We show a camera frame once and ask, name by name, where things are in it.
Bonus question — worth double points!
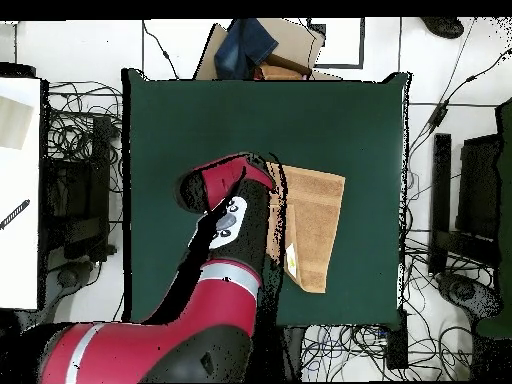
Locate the black power strip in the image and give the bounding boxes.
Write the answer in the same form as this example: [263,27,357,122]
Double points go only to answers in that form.
[384,309,410,371]

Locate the person's dark shoe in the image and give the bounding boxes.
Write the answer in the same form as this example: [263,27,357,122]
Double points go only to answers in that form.
[419,16,466,40]

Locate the white desk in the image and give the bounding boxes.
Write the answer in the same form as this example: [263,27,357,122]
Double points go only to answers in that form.
[0,77,43,311]

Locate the tan terry towel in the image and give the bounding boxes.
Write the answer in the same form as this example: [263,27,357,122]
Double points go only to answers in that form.
[265,161,346,294]

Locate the black striped tool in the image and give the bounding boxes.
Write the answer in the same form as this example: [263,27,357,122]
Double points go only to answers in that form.
[0,198,32,231]

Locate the black equipment rack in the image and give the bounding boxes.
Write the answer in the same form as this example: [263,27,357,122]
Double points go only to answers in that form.
[41,115,114,263]

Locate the blue denim jeans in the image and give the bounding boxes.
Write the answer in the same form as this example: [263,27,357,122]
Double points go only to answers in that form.
[213,17,280,80]

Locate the black cable with adapter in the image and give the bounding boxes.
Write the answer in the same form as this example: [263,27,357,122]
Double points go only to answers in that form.
[407,47,512,161]

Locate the black upright bar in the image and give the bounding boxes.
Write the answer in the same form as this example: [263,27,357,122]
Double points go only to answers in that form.
[427,132,453,277]

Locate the thin black cable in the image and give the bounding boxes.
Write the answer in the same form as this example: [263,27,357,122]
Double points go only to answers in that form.
[142,19,180,80]

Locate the brown cardboard box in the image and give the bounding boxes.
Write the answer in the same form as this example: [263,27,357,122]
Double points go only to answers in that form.
[193,17,343,81]

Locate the dark green table cloth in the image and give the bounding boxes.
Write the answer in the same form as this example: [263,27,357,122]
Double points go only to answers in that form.
[121,67,411,331]

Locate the tangled black cable heap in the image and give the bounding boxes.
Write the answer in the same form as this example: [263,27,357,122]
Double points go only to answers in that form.
[299,324,473,382]
[45,79,123,161]

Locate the black flat panel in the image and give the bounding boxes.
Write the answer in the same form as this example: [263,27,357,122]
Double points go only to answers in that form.
[455,133,502,241]

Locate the folded orange-brown cloth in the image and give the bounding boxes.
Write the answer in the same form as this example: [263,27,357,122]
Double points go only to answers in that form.
[255,53,314,81]

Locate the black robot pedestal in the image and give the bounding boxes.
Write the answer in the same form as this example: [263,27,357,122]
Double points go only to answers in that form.
[283,325,306,383]

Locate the beige paper sheet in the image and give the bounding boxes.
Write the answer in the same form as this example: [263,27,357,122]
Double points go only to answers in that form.
[0,95,34,151]

